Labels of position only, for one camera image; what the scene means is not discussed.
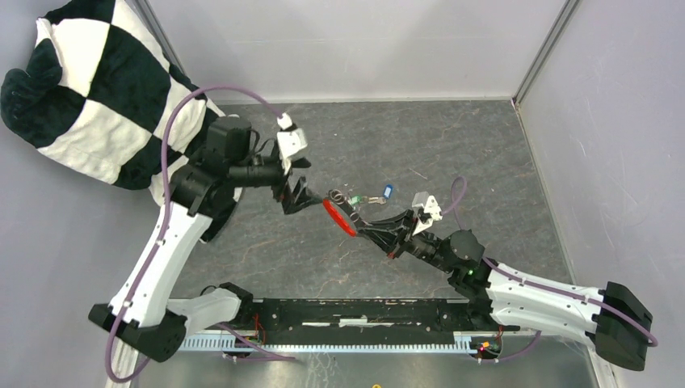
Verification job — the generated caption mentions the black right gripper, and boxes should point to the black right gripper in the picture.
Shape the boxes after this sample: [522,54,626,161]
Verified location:
[357,209,455,274]

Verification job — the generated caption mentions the keys with blue tag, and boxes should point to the keys with blue tag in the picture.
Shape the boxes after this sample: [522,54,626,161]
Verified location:
[368,184,393,205]

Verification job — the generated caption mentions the metal key holder red handle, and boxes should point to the metal key holder red handle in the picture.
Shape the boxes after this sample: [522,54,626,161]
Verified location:
[322,189,370,237]

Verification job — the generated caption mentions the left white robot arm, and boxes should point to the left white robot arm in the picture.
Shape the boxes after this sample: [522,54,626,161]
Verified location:
[89,116,321,362]

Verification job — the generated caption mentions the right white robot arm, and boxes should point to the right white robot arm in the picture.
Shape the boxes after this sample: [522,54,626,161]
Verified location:
[351,210,658,371]

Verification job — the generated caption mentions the keys with green tag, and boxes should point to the keys with green tag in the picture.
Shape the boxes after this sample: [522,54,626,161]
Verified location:
[347,196,369,207]

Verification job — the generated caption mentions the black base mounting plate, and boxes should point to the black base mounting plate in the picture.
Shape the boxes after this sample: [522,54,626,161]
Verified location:
[227,298,519,345]

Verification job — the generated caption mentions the checkered black white plush cloth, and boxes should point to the checkered black white plush cloth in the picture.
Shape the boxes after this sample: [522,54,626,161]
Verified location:
[1,1,223,205]

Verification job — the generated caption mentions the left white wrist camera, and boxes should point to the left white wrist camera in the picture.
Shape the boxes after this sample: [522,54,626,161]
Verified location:
[276,113,308,174]

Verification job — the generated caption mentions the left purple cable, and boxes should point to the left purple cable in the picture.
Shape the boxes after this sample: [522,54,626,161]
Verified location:
[104,85,288,383]

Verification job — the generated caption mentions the slotted grey cable duct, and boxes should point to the slotted grey cable duct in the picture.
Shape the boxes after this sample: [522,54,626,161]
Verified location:
[176,332,472,355]

